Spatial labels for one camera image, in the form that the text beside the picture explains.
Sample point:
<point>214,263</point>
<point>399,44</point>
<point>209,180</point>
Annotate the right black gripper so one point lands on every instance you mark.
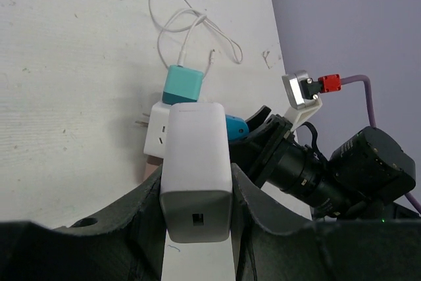
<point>262,149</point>

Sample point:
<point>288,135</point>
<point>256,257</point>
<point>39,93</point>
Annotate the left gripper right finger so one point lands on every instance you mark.
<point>271,242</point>

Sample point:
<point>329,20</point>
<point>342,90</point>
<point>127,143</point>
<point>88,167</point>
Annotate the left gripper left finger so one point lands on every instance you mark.
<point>123,241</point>

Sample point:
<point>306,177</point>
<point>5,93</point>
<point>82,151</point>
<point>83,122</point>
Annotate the blue plug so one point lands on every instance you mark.
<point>237,128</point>

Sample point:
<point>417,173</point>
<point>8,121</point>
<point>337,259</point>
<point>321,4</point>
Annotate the white charger plug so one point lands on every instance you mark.
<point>196,183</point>

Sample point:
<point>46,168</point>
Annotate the pink charger plug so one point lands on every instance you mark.
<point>152,163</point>

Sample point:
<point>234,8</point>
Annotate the teal charger plug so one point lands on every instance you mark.
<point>182,85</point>

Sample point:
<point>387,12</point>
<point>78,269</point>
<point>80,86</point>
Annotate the white cube socket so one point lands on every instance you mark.
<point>157,128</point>

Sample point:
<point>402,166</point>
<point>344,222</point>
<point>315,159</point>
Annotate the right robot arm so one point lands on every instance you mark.
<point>366,173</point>

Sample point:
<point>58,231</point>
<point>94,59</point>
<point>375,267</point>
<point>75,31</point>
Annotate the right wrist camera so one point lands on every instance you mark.
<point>303,95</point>

